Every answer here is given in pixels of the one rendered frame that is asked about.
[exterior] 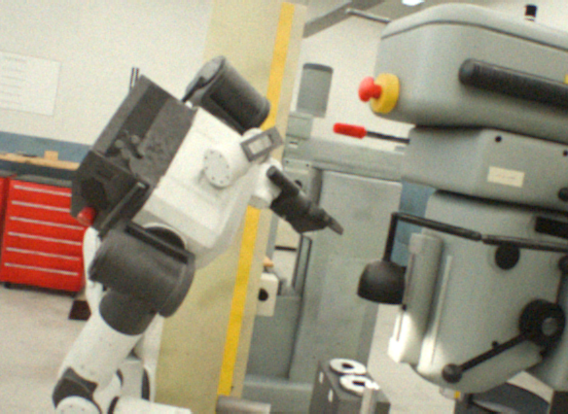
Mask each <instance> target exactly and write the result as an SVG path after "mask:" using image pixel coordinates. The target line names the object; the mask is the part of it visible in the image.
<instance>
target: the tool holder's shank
mask: <svg viewBox="0 0 568 414"><path fill-rule="evenodd" d="M378 392H379V385H378V384H376V383H372V382H367V383H366V385H365V390H364V395H363V400H362V405H361V410H360V414H373V412H374V407H375V402H376V397H377V395H378Z"/></svg>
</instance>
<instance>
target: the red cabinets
mask: <svg viewBox="0 0 568 414"><path fill-rule="evenodd" d="M17 174H18V173H17V172H12V171H5V170H0V281H6V282H5V288H7V289H8V288H9V287H10V286H11V283H12V282H16V283H23V284H30V285H38V286H46V287H53V288H54V289H61V290H68V291H72V293H71V297H76V293H77V292H79V291H80V290H81V289H82V288H83V287H84V286H85V284H86V283H87V281H86V271H85V260H84V239H85V235H86V231H87V229H88V228H89V226H87V225H84V224H81V223H80V222H79V221H78V220H76V219H74V218H73V217H72V216H70V211H71V195H72V181H68V180H61V179H55V178H48V177H42V176H35V175H29V174H28V175H23V176H18V177H17Z"/></svg>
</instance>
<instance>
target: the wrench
mask: <svg viewBox="0 0 568 414"><path fill-rule="evenodd" d="M345 14H346V15H348V16H352V17H359V18H363V19H367V20H370V21H374V22H379V23H383V24H388V23H390V22H392V21H394V19H391V18H387V17H380V16H375V15H371V14H367V13H364V12H360V11H356V10H351V9H349V10H347V11H345Z"/></svg>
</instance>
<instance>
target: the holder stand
mask: <svg viewBox="0 0 568 414"><path fill-rule="evenodd" d="M367 382H372V383H376V381H374V380H373V378H372V377H371V375H370V374H369V373H368V371H367V370H366V369H365V367H364V366H363V365H362V364H359V363H357V362H353V361H348V360H332V361H331V362H327V361H318V364H317V370H316V375H315V382H314V387H313V393H312V396H311V398H310V404H309V408H308V414H360V410H361V405H362V400H363V395H364V390H365V385H366V383H367ZM376 384H377V383H376ZM390 407H391V402H390V401H389V399H388V398H387V397H386V395H385V394H384V393H383V391H382V390H381V388H380V387H379V392H378V395H377V397H376V402H375V407H374V412H373V414H389V412H390Z"/></svg>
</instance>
